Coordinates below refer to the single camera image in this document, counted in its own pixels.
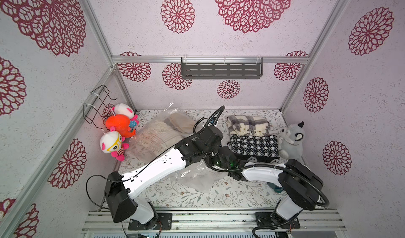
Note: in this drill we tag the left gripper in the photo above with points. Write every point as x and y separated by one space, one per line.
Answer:
218 145

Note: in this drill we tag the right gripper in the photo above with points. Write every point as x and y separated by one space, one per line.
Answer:
236 173

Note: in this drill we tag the beige brown fringed scarf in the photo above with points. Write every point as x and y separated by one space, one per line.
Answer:
181 122

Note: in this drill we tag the black white houndstooth scarf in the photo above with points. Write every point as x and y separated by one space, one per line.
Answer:
263 149

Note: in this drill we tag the grey cream plaid scarf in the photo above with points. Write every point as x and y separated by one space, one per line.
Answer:
248 125

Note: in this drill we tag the clear plastic vacuum bag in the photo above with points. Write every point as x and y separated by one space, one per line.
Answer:
168 162

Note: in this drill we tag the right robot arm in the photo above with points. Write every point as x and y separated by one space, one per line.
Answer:
302 187

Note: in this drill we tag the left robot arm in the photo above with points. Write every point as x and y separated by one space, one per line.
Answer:
121 190

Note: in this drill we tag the cream knitted scarf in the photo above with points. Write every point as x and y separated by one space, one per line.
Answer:
153 140

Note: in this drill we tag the teal alarm clock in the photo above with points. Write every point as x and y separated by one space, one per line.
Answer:
275 188

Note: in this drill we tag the grey raccoon plush toy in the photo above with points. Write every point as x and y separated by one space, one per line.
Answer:
290 142

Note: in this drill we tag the red orange plush toy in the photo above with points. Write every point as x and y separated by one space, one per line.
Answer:
123 125

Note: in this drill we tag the white plush doll with glasses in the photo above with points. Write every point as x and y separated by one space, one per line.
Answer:
113 143

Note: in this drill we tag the white pink plush toy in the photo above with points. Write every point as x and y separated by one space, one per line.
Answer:
123 109

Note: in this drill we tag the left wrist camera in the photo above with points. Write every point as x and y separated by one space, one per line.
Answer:
213 121

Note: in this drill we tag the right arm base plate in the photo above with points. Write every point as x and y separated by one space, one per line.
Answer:
270 220

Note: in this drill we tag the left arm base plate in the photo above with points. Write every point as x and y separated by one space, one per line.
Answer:
162 221

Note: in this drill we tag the grey wall shelf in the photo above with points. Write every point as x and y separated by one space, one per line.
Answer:
220 71

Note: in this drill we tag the black wire basket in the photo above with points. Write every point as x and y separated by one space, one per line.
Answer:
91 111

